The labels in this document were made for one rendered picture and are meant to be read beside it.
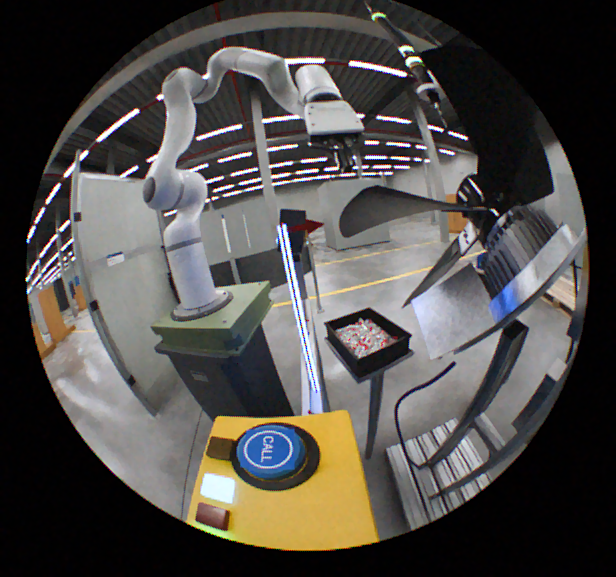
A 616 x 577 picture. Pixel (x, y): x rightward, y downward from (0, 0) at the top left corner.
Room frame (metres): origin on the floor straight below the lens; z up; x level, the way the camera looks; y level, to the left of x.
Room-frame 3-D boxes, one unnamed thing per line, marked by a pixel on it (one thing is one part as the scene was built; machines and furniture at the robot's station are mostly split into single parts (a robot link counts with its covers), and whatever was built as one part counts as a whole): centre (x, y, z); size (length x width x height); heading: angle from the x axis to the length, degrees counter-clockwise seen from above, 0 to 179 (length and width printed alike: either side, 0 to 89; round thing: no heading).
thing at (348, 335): (0.47, -0.13, 0.84); 0.19 x 0.14 x 0.05; 14
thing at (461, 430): (0.19, -0.46, 0.46); 0.09 x 0.05 x 0.91; 90
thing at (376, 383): (0.41, -0.14, 0.40); 0.03 x 0.03 x 0.80; 15
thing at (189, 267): (0.53, 0.34, 1.10); 0.19 x 0.19 x 0.18
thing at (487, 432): (0.08, -0.46, 0.56); 0.19 x 0.04 x 0.04; 0
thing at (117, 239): (1.26, 1.47, 1.10); 1.21 x 0.06 x 2.20; 0
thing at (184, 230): (0.56, 0.34, 1.31); 0.19 x 0.12 x 0.24; 166
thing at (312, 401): (0.40, 0.04, 0.82); 0.90 x 0.04 x 0.08; 0
